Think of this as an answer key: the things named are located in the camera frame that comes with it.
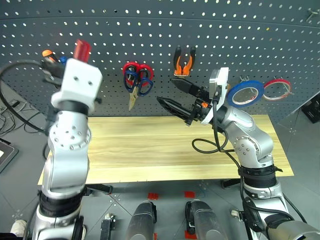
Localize black table foot red tip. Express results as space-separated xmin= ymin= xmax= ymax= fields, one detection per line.
xmin=84 ymin=184 xmax=113 ymax=197

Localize orange and black pliers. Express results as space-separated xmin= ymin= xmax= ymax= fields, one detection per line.
xmin=173 ymin=45 xmax=197 ymax=76

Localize red tape roll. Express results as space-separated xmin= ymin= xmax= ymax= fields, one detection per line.
xmin=263 ymin=78 xmax=292 ymax=102

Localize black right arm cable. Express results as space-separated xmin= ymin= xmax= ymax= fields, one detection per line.
xmin=191 ymin=91 xmax=308 ymax=240

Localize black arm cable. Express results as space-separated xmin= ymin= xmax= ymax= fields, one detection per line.
xmin=0 ymin=59 xmax=66 ymax=137
xmin=191 ymin=91 xmax=308 ymax=240

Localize dark blue handled scissors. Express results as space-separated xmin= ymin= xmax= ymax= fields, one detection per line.
xmin=124 ymin=70 xmax=154 ymax=112

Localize black floor stand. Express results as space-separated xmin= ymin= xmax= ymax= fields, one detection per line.
xmin=100 ymin=213 xmax=117 ymax=240

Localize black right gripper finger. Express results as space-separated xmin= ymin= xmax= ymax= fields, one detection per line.
xmin=156 ymin=96 xmax=195 ymax=126
xmin=170 ymin=77 xmax=201 ymax=97

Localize dark grey metal pegboard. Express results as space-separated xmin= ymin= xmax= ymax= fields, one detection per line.
xmin=0 ymin=0 xmax=320 ymax=123

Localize blue tape roll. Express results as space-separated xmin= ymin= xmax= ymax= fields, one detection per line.
xmin=226 ymin=80 xmax=264 ymax=109

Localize red handled screwdriver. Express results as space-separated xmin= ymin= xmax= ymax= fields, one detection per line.
xmin=73 ymin=39 xmax=92 ymax=63

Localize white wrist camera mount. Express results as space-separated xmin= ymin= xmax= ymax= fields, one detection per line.
xmin=50 ymin=58 xmax=104 ymax=113
xmin=199 ymin=66 xmax=230 ymax=126

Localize orange and black screwdriver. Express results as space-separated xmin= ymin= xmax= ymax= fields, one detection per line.
xmin=41 ymin=49 xmax=57 ymax=63

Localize black box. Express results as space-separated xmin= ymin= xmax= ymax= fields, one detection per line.
xmin=301 ymin=98 xmax=320 ymax=125

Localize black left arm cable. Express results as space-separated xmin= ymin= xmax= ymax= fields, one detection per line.
xmin=0 ymin=59 xmax=66 ymax=137

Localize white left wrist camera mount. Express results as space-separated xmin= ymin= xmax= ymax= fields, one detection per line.
xmin=50 ymin=58 xmax=104 ymax=113

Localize long silver pegboard hook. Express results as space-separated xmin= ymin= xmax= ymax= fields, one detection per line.
xmin=306 ymin=7 xmax=320 ymax=20

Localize white shoe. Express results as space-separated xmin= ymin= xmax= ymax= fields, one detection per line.
xmin=11 ymin=219 xmax=28 ymax=236

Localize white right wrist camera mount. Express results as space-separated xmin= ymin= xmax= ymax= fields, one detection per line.
xmin=199 ymin=66 xmax=230 ymax=126

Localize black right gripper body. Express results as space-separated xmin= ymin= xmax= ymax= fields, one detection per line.
xmin=191 ymin=86 xmax=216 ymax=123

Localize dark laptop with white label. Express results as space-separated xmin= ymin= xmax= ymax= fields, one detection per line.
xmin=0 ymin=138 xmax=20 ymax=174

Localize red handled scissors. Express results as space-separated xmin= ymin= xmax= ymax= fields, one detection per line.
xmin=122 ymin=62 xmax=155 ymax=83

